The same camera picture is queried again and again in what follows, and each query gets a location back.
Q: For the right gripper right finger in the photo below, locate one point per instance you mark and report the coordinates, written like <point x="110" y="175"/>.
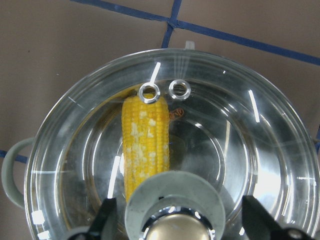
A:
<point x="258" y="224"/>

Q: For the pale green cooking pot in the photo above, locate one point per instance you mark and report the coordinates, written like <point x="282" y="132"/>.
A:
<point x="12" y="170"/>

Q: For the glass pot lid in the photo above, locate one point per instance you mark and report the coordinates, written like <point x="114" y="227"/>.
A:
<point x="225" y="150"/>

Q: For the yellow corn cob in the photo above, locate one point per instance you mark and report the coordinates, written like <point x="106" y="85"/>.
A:
<point x="145" y="141"/>

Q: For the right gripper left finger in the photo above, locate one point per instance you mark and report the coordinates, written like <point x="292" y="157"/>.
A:
<point x="103" y="227"/>

